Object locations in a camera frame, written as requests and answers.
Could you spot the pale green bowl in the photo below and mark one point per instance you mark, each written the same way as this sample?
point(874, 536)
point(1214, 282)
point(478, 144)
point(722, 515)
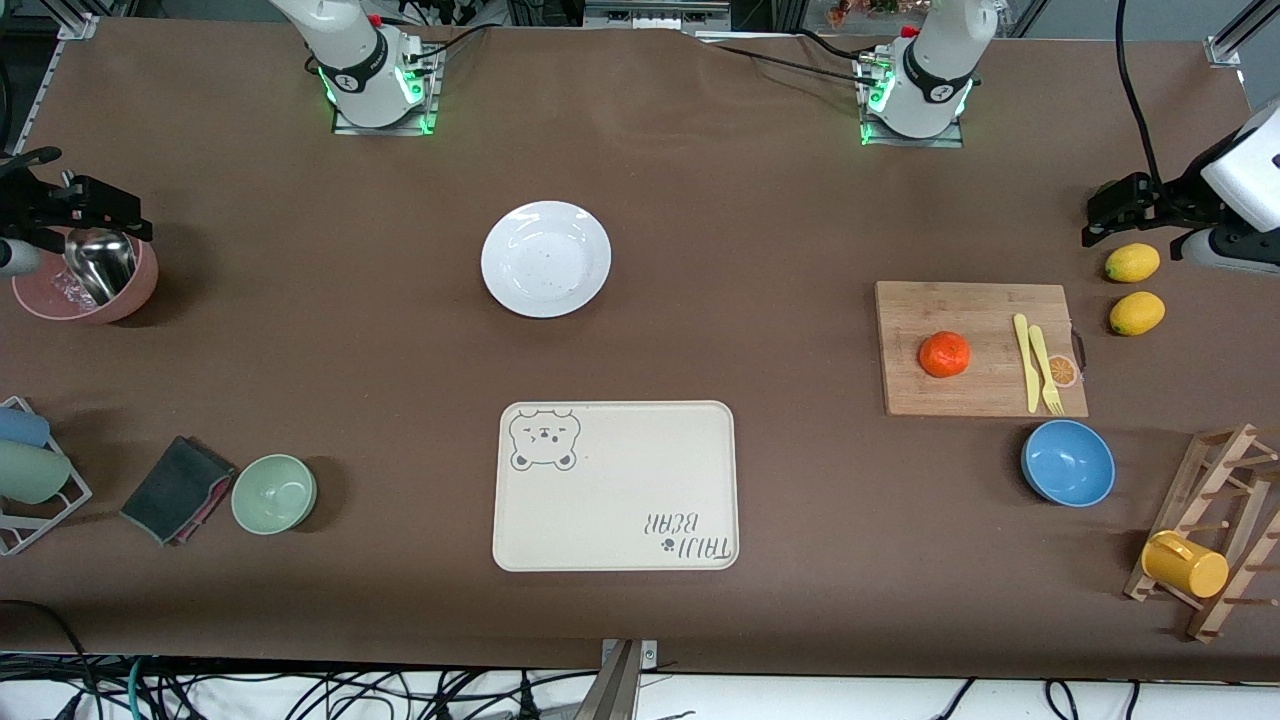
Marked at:
point(273, 495)

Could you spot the yellow plastic fork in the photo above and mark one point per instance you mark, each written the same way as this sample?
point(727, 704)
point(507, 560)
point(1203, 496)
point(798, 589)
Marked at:
point(1040, 350)

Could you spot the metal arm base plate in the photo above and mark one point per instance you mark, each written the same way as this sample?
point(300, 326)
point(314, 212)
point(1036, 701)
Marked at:
point(915, 142)
point(385, 130)

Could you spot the metal table clamp bracket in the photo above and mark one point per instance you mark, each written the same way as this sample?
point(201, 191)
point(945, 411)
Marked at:
point(648, 655)

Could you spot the blue bowl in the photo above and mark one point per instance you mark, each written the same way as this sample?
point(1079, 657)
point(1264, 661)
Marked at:
point(1068, 465)

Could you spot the orange slice sticker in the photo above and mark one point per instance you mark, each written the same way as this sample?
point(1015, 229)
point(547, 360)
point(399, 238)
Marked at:
point(1066, 372)

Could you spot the brown table cover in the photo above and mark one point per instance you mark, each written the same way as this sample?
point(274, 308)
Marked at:
point(700, 200)

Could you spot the grey metal box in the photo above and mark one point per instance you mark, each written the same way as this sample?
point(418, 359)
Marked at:
point(655, 15)

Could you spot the wooden cutting board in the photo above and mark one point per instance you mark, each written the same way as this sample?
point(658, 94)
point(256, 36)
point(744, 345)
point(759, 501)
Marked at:
point(950, 300)

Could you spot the yellow lemon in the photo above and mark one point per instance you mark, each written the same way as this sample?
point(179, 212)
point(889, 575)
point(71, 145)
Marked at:
point(1133, 263)
point(1137, 314)

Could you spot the dark grey folded cloth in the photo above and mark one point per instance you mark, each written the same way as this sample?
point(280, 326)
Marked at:
point(175, 485)

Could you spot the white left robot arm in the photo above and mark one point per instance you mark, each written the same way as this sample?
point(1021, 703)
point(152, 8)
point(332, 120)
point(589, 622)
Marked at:
point(930, 80)

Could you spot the aluminium frame profile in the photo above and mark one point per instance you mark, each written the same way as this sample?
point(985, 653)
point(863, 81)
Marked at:
point(1240, 30)

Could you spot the white round plate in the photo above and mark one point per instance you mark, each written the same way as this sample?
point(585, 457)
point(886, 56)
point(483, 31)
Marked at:
point(546, 259)

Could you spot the metal ladle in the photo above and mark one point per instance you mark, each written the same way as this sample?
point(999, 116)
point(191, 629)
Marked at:
point(100, 268)

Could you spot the pink bowl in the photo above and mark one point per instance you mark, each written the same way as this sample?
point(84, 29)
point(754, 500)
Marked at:
point(137, 287)

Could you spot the grey camera mount pole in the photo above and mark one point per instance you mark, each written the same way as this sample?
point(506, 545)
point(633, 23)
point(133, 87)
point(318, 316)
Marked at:
point(612, 695)

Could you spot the yellow plastic knife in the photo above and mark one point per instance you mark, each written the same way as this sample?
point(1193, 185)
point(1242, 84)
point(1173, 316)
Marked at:
point(1022, 340)

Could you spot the aluminium frame bracket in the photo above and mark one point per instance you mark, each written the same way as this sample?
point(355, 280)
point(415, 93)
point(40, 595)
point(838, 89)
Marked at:
point(80, 25)

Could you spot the wooden cup rack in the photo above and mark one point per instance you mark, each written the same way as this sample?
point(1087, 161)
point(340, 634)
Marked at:
point(1207, 622)

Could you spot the cream tray with bear print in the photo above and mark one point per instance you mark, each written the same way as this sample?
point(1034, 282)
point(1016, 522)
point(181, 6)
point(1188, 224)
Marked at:
point(640, 480)

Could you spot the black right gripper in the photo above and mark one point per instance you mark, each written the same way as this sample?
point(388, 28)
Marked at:
point(30, 203)

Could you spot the yellow mug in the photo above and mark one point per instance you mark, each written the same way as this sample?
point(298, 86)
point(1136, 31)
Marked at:
point(1190, 570)

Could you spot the orange mandarin fruit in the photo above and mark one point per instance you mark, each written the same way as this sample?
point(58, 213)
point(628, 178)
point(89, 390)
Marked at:
point(944, 354)

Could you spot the pale green cup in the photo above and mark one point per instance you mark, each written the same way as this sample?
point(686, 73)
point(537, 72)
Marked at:
point(30, 472)

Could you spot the light blue cup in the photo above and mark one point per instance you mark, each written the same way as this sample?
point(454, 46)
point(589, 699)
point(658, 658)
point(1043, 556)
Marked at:
point(20, 428)

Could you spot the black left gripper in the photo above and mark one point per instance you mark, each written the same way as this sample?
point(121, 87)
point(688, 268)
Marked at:
point(1176, 199)

